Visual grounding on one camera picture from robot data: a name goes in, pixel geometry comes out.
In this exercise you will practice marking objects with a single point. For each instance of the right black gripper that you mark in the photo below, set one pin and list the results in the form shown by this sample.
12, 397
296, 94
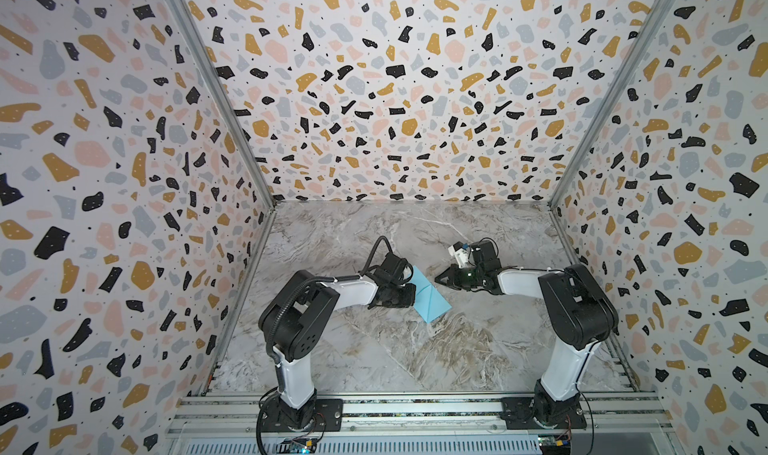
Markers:
459, 275

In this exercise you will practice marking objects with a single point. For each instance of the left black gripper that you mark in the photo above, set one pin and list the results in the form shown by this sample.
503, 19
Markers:
407, 297

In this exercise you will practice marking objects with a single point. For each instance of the light blue paper sheet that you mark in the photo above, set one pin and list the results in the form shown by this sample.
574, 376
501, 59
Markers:
429, 303

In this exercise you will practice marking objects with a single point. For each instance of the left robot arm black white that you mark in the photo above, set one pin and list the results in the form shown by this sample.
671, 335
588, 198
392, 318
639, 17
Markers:
294, 321

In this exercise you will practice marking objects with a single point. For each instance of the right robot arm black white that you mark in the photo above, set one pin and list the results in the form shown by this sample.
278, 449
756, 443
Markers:
579, 312

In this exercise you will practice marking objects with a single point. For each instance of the left green circuit board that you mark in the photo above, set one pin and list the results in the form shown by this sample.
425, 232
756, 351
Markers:
297, 446

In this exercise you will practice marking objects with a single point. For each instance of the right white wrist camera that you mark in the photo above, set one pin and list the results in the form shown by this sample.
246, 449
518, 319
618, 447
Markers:
462, 254

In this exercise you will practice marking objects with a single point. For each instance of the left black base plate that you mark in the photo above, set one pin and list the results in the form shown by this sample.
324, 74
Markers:
318, 415

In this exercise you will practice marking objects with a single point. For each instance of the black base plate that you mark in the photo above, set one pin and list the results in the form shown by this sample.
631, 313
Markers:
532, 413
318, 415

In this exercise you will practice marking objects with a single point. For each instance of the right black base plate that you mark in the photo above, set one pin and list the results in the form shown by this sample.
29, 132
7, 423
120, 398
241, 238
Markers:
532, 413

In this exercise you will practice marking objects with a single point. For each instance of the right circuit board with wires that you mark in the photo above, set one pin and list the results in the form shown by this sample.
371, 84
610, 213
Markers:
555, 445

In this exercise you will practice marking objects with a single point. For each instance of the aluminium front rail frame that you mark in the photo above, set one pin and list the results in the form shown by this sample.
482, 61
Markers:
425, 423

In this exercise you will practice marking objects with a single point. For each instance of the right aluminium corner post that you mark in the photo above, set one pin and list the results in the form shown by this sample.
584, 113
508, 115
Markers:
623, 77

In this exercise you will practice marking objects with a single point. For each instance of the aluminium corner post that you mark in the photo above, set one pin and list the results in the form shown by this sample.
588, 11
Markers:
178, 9
623, 77

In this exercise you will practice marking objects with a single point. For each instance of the left aluminium corner post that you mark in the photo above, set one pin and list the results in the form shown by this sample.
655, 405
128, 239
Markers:
178, 9

